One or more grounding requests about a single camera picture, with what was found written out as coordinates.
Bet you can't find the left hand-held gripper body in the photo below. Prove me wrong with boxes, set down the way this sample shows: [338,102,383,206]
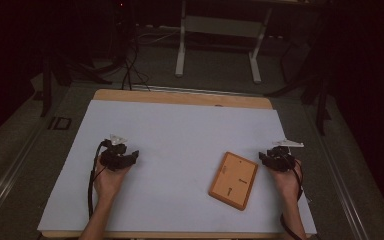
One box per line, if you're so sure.
[99,133,135,172]

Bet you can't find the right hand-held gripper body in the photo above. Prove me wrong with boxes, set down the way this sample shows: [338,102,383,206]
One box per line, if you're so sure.
[263,138,305,173]

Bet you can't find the orange wooden board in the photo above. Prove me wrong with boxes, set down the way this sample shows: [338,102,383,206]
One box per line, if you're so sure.
[207,151,260,212]

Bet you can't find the person's left hand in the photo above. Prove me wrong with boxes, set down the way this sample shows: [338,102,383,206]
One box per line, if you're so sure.
[93,160,132,202]

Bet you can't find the person's right hand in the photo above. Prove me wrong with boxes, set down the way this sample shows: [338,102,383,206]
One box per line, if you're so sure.
[269,159,304,202]

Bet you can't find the white table mat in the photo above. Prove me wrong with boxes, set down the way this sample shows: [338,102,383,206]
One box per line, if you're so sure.
[36,99,318,235]

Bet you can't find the black metal stand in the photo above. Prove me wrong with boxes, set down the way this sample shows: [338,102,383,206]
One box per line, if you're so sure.
[265,39,333,137]
[39,49,114,118]

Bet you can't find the wooden table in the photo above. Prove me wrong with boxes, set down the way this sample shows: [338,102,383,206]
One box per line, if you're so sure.
[36,88,318,240]

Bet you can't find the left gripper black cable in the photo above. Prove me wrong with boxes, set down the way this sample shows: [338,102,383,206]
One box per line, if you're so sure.
[86,139,111,220]

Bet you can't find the black rectangular floor frame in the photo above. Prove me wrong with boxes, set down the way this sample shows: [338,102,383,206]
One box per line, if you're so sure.
[47,116,73,131]

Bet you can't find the metal floor rail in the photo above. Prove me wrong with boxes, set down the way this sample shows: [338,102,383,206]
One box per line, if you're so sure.
[304,103,378,240]
[131,84,264,98]
[0,116,53,231]

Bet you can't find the black floor cables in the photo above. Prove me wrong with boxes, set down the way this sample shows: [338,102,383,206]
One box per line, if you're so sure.
[106,0,181,92]

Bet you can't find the white metal desk frame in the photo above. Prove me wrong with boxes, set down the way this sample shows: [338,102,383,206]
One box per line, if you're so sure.
[174,0,275,85]

